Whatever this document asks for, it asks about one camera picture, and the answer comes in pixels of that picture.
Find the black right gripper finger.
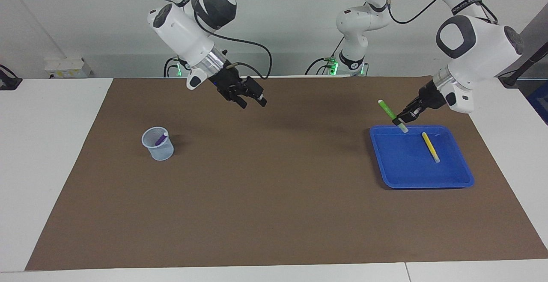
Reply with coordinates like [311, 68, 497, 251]
[242, 76, 268, 107]
[229, 89, 249, 110]

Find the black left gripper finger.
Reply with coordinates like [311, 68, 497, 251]
[392, 106, 425, 127]
[396, 97, 422, 120]

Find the green pen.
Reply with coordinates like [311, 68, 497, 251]
[377, 99, 409, 134]

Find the yellow pen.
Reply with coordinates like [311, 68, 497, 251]
[421, 132, 441, 163]

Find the blue plastic tray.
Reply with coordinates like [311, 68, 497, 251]
[369, 125, 475, 189]

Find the brown table mat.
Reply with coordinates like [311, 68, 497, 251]
[25, 76, 548, 271]

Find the translucent plastic cup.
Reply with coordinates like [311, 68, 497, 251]
[141, 127, 175, 161]

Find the black stand pole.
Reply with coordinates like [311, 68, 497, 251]
[498, 42, 548, 89]

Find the blue crate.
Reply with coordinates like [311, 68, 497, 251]
[527, 81, 548, 125]

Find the white power strip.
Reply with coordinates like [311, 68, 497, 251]
[44, 57, 93, 79]

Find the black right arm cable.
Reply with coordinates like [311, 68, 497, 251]
[193, 0, 273, 80]

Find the black base cable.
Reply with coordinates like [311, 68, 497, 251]
[164, 57, 180, 77]
[304, 37, 346, 76]

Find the black clamp mount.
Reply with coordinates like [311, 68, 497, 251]
[0, 64, 23, 91]

